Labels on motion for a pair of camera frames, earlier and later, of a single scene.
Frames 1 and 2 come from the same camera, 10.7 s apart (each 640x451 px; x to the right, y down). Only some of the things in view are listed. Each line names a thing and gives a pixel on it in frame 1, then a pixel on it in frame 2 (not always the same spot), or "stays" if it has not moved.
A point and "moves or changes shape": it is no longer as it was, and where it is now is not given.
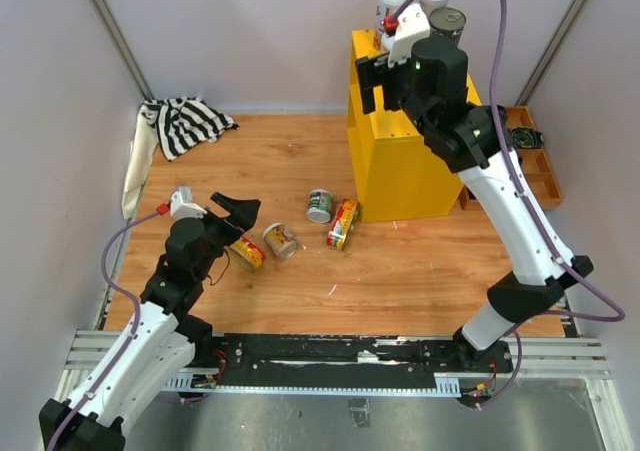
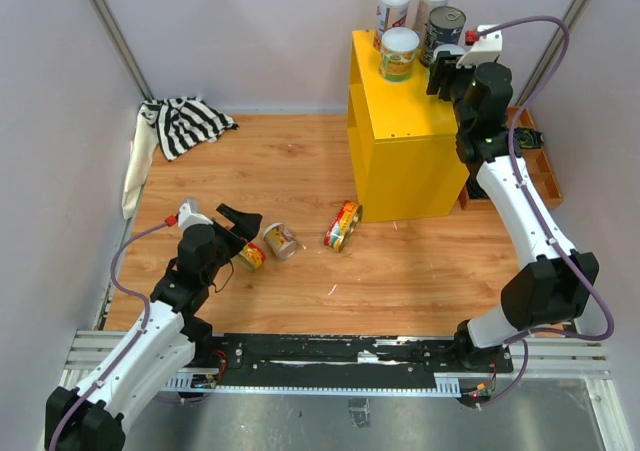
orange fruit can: x=280 y=240 stays
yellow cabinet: x=400 y=172 stays
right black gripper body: x=375 y=71 -> x=455 y=80
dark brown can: x=447 y=22 stays
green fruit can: x=319 y=205 moves or changes shape
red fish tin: x=343 y=222 stays
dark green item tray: x=526 y=137 stays
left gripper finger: x=226 y=203 -> x=240 y=220
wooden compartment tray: x=540 y=178 stays
